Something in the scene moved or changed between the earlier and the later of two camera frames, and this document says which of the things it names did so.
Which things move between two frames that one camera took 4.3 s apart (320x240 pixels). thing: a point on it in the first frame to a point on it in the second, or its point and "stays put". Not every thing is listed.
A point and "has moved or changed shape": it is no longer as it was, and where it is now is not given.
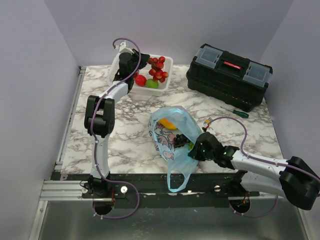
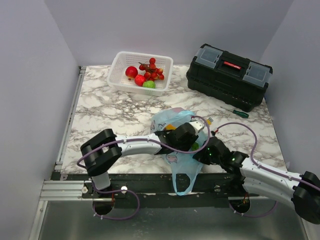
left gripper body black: (135, 59) to (186, 146)
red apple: (140, 80) stays put
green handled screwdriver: (238, 113) stays put
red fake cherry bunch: (156, 70) has moved or changed shape
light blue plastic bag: (164, 123) has moved or changed shape
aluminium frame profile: (63, 190) stays put
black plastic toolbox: (233, 79) stays put
